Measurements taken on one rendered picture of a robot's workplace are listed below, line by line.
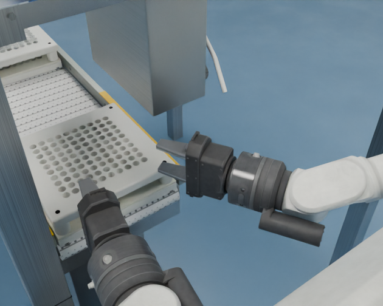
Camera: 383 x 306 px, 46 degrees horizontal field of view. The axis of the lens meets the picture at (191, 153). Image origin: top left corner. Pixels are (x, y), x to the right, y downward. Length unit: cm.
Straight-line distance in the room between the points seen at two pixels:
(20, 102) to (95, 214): 61
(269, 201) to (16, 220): 36
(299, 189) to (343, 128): 194
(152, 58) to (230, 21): 293
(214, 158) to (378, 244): 38
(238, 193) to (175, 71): 21
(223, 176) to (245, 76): 223
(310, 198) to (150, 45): 32
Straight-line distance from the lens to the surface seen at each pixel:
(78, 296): 121
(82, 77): 120
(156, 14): 66
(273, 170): 71
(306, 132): 253
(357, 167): 69
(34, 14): 58
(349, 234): 164
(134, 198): 86
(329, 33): 355
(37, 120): 113
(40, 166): 89
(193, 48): 72
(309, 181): 68
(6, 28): 57
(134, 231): 96
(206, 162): 72
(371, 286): 33
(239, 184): 70
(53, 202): 82
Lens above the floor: 155
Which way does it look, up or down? 42 degrees down
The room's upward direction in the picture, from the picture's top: straight up
